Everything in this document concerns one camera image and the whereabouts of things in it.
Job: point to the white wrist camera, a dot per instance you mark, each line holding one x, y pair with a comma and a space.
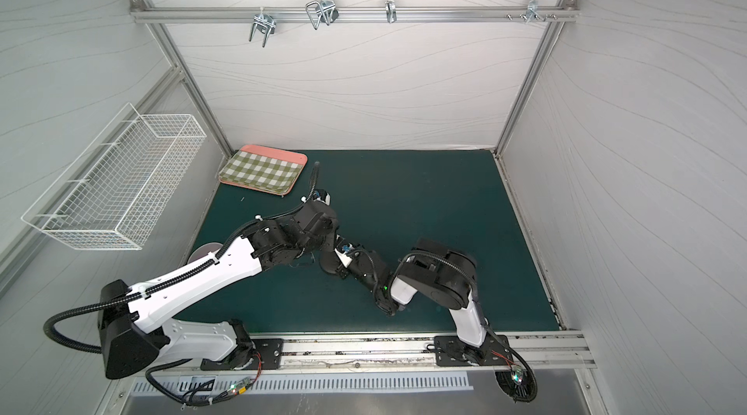
322, 196
343, 253

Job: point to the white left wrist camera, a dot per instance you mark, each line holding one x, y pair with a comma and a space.
322, 196

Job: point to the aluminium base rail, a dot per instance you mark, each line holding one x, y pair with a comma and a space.
307, 352

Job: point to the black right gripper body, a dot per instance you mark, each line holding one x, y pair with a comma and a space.
355, 261

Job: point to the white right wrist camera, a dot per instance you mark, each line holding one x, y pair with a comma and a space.
343, 253

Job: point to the aluminium crossbar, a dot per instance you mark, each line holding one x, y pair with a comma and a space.
348, 15

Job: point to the grey bowl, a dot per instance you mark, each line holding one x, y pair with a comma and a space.
204, 250

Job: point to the white wire basket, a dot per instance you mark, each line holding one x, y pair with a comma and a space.
112, 195

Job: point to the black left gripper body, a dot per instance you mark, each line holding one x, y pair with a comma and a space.
327, 257

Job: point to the black microphone stand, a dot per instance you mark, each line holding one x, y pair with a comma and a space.
329, 261

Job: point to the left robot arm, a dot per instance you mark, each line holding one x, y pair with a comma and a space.
146, 331

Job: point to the metal hook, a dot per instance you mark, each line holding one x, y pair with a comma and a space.
322, 12
263, 26
532, 13
390, 11

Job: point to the green white checkered cloth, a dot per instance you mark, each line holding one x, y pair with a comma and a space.
260, 172

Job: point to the pink plastic tray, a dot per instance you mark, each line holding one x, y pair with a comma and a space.
264, 169

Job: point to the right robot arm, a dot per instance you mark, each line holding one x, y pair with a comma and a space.
444, 275

